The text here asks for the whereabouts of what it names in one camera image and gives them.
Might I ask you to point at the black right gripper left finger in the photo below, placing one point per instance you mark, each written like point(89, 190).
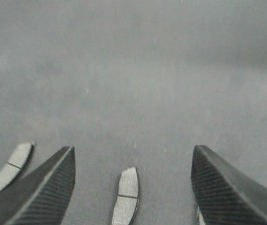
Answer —
point(42, 197)

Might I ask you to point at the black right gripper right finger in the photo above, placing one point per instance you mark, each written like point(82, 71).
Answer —
point(225, 195)

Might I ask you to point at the brake pad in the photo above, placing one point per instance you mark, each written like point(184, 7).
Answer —
point(16, 163)
point(127, 201)
point(200, 220)

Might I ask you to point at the dark conveyor belt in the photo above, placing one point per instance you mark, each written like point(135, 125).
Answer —
point(135, 83)

